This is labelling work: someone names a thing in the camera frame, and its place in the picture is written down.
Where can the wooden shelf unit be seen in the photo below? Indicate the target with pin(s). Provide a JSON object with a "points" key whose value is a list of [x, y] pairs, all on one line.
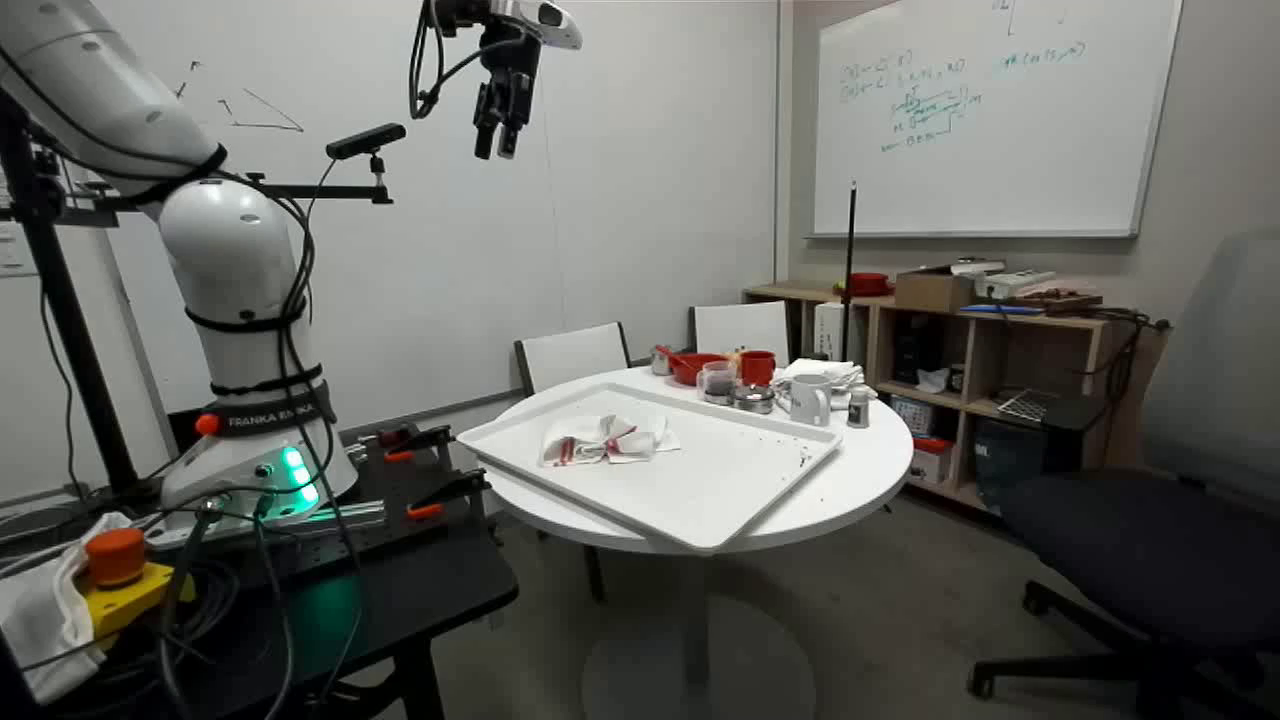
{"points": [[985, 354]]}

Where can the black bar camera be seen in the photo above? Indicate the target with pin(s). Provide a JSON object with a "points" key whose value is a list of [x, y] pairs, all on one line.
{"points": [[365, 140]]}

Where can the white folded cloth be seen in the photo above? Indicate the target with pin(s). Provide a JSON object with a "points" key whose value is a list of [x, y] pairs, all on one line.
{"points": [[827, 372]]}

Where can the red container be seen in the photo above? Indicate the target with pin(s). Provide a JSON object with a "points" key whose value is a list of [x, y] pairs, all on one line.
{"points": [[869, 280]]}

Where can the white chair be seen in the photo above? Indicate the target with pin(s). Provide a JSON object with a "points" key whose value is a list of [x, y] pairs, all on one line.
{"points": [[574, 359], [741, 331]]}

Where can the red button yellow box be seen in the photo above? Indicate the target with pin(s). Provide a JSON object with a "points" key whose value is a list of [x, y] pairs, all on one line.
{"points": [[119, 561]]}

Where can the black orange clamp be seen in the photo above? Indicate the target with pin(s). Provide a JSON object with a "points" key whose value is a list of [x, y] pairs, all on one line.
{"points": [[404, 447], [424, 510]]}

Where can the wall whiteboard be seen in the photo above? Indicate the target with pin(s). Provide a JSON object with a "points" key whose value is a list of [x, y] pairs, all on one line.
{"points": [[985, 144]]}

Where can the grey back black office chair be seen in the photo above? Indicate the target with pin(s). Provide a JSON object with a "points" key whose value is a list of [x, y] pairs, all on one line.
{"points": [[1146, 546]]}

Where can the round metal tin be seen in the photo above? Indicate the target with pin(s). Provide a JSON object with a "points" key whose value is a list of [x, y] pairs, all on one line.
{"points": [[759, 397]]}

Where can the small black white object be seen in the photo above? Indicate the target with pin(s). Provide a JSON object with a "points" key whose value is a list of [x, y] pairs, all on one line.
{"points": [[857, 411]]}

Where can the clear glass cup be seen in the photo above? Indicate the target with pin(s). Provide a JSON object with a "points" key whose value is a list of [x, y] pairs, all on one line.
{"points": [[806, 402]]}

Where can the black storage bin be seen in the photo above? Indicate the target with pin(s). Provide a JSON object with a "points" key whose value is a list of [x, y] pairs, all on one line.
{"points": [[1007, 462]]}

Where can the black flat device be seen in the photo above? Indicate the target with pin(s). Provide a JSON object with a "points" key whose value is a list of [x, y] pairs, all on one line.
{"points": [[1053, 411]]}

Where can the white rectangular tray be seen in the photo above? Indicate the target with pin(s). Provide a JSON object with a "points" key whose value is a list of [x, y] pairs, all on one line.
{"points": [[705, 484]]}

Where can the orange knob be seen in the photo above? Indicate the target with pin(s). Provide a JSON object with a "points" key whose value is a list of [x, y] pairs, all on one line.
{"points": [[210, 427]]}

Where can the brown cardboard box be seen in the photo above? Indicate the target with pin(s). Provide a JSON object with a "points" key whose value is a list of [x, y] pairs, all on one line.
{"points": [[931, 291]]}

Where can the thin black pole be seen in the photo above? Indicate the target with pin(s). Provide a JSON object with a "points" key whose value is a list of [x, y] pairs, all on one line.
{"points": [[850, 264]]}

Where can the stack of books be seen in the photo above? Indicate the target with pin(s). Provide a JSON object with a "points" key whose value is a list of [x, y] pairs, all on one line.
{"points": [[1033, 286]]}

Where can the small metal jar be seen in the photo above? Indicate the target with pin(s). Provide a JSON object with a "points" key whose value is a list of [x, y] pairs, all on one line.
{"points": [[716, 385]]}

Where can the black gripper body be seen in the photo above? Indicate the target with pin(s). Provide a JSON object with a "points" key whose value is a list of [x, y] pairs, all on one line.
{"points": [[508, 74]]}

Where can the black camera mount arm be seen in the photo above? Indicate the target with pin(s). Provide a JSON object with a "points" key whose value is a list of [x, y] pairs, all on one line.
{"points": [[333, 195]]}

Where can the white paper sign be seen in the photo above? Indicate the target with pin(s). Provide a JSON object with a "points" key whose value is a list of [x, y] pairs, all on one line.
{"points": [[15, 251]]}

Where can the round white table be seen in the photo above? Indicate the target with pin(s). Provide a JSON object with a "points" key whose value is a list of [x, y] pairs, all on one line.
{"points": [[861, 475]]}

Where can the black robot table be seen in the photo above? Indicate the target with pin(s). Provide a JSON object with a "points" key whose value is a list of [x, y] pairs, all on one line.
{"points": [[400, 587]]}

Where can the white rag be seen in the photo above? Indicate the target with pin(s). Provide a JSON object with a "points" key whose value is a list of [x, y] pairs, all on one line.
{"points": [[41, 624]]}

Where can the red white box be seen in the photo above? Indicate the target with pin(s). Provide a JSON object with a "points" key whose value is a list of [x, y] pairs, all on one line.
{"points": [[933, 462]]}

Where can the black equipment stand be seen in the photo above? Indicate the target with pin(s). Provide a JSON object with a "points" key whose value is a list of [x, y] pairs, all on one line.
{"points": [[72, 347]]}

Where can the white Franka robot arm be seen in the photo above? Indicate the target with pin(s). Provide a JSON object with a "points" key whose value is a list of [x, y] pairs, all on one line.
{"points": [[241, 264]]}

